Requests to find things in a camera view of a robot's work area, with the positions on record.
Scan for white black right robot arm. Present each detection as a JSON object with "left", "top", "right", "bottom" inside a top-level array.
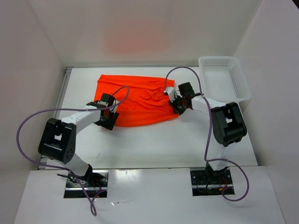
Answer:
[{"left": 164, "top": 82, "right": 247, "bottom": 183}]

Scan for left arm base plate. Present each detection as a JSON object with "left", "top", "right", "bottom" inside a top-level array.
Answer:
[{"left": 60, "top": 169, "right": 109, "bottom": 199}]

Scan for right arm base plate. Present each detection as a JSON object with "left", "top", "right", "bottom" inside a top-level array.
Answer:
[{"left": 190, "top": 168, "right": 235, "bottom": 196}]

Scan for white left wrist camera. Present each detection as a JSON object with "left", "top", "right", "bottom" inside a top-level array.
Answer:
[{"left": 97, "top": 99, "right": 119, "bottom": 111}]

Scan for white plastic mesh basket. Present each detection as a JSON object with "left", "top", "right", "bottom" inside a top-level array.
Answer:
[{"left": 198, "top": 56, "right": 252, "bottom": 103}]

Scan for aluminium table edge rail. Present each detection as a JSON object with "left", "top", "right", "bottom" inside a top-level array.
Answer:
[{"left": 37, "top": 66, "right": 74, "bottom": 170}]

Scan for orange mesh shorts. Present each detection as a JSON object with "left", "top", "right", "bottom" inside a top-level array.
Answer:
[{"left": 94, "top": 74, "right": 178, "bottom": 127}]

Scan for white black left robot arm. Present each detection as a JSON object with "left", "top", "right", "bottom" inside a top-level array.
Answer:
[{"left": 38, "top": 93, "right": 119, "bottom": 187}]

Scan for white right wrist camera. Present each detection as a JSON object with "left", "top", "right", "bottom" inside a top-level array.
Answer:
[{"left": 164, "top": 86, "right": 179, "bottom": 102}]

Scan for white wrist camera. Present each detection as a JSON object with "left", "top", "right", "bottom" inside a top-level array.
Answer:
[
  {"left": 164, "top": 86, "right": 179, "bottom": 102},
  {"left": 97, "top": 99, "right": 119, "bottom": 111}
]

